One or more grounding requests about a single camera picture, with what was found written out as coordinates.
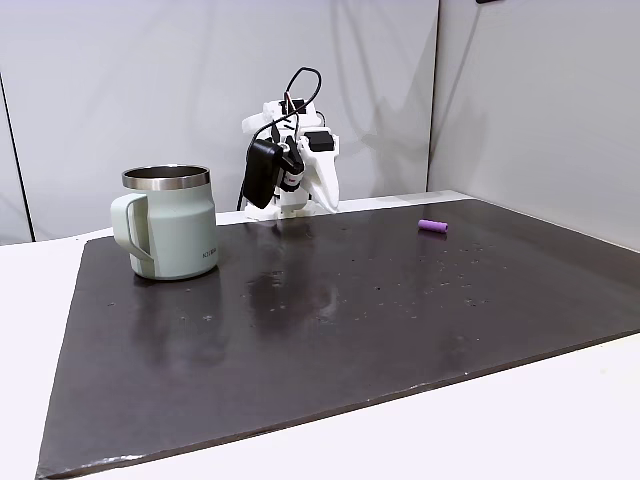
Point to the purple pen grip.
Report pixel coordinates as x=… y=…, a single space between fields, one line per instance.
x=433 y=226

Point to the pale green steel-rimmed mug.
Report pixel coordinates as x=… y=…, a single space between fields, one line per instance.
x=175 y=235

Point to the dark table mat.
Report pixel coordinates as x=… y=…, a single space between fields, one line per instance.
x=320 y=340

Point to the black oval camera box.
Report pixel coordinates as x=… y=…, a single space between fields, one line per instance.
x=260 y=172

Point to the dark wall-mounted object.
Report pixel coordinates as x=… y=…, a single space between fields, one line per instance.
x=489 y=1

